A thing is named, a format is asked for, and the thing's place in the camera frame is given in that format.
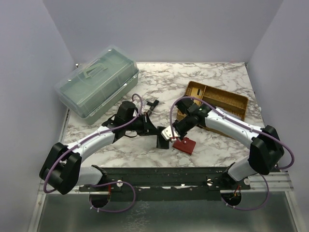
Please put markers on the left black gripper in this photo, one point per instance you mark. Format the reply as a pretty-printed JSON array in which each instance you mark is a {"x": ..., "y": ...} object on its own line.
[{"x": 148, "y": 128}]

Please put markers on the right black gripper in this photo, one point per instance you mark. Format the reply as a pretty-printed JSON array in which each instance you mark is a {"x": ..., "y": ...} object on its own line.
[{"x": 180, "y": 134}]

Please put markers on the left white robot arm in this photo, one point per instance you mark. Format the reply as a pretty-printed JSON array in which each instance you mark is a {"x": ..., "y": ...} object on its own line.
[{"x": 62, "y": 168}]

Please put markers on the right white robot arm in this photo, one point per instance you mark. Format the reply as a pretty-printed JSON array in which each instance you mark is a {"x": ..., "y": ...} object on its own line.
[{"x": 265, "y": 147}]

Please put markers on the red leather card holder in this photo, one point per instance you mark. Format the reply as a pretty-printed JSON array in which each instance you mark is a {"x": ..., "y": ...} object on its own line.
[{"x": 186, "y": 145}]

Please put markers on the tan card in tray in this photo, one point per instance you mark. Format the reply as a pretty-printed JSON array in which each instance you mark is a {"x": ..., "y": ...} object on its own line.
[{"x": 197, "y": 92}]

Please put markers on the black T-shaped tool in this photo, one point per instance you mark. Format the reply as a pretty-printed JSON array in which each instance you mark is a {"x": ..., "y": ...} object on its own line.
[{"x": 152, "y": 105}]

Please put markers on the woven bamboo organizer tray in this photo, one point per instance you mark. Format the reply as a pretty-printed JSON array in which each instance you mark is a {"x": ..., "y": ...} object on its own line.
[{"x": 227, "y": 101}]

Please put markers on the green plastic storage box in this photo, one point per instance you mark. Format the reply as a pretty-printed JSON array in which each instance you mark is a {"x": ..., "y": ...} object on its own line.
[{"x": 97, "y": 85}]

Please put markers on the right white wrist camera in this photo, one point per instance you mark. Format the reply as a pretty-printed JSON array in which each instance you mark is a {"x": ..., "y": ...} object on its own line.
[{"x": 170, "y": 134}]

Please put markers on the aluminium extrusion rail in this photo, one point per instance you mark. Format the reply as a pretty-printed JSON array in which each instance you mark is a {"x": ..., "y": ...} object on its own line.
[{"x": 274, "y": 181}]

